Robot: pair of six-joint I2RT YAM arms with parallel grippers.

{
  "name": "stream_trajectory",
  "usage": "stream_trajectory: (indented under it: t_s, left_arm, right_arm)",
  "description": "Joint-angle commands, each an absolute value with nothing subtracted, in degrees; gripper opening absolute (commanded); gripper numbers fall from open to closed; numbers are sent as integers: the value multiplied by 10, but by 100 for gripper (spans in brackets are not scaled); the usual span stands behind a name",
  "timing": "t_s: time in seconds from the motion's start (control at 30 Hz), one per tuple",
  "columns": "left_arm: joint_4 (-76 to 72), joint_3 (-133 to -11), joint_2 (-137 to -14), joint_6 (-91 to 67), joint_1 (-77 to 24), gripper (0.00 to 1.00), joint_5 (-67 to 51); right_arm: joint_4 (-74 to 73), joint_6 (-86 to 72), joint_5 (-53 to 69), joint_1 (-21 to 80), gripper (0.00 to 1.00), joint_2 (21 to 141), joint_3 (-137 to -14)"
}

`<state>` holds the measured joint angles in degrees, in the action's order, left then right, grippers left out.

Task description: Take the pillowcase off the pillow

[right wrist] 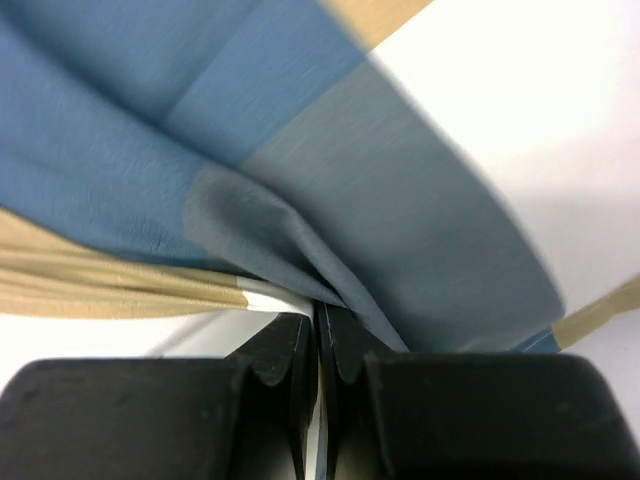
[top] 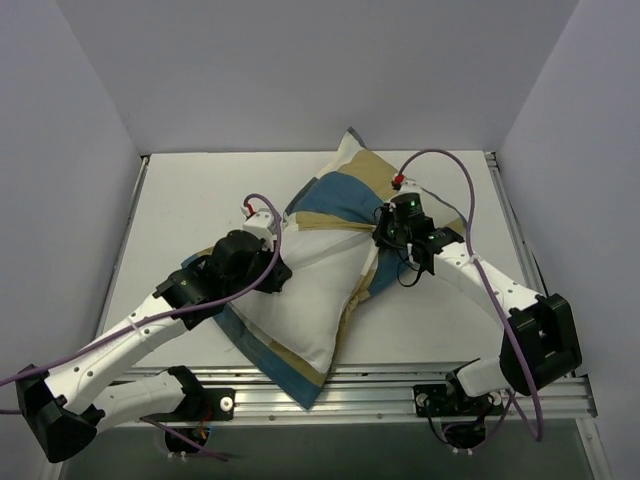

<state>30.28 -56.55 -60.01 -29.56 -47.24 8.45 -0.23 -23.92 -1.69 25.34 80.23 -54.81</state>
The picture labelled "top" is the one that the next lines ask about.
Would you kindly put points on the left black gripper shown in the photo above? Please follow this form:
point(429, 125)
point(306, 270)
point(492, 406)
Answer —
point(273, 273)

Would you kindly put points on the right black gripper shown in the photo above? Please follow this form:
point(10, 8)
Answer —
point(382, 233)

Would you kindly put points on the checked blue beige pillowcase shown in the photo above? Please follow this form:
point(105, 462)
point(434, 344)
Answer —
point(342, 196)

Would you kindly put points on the white pillow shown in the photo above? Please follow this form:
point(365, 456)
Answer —
point(304, 316)

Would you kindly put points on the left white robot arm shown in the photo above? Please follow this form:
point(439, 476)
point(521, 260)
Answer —
point(67, 405)

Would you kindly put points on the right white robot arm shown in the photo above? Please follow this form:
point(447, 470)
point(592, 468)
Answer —
point(539, 338)

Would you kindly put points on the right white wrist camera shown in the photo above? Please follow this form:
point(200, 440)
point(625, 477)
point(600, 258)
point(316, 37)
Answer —
point(403, 185)

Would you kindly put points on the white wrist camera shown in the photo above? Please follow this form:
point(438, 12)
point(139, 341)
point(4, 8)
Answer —
point(259, 223)
point(403, 185)

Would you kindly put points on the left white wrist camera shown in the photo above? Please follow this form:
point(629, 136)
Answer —
point(259, 223)

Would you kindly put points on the aluminium rail frame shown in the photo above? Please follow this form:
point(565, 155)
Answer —
point(418, 331)

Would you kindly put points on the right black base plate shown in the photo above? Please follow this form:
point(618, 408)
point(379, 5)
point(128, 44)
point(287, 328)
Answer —
point(437, 400)

